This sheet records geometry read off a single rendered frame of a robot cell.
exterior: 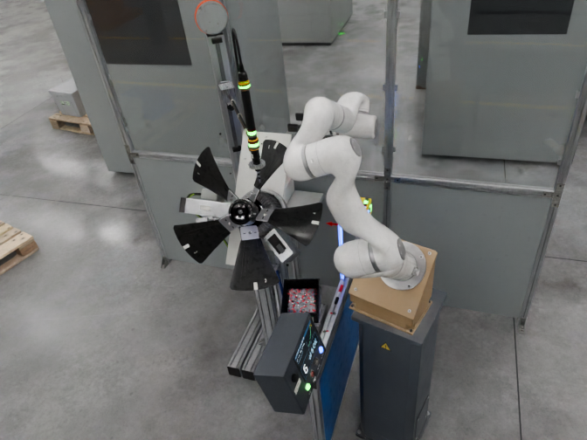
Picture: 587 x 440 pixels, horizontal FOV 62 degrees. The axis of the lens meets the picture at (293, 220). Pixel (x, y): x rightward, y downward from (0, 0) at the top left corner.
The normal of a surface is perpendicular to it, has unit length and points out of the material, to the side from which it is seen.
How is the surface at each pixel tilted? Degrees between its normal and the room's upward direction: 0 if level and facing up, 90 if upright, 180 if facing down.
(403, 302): 45
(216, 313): 0
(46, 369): 0
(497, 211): 90
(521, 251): 90
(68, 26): 90
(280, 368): 15
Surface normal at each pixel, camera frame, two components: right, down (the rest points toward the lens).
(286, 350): -0.33, -0.80
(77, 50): -0.29, 0.60
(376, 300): -0.47, -0.18
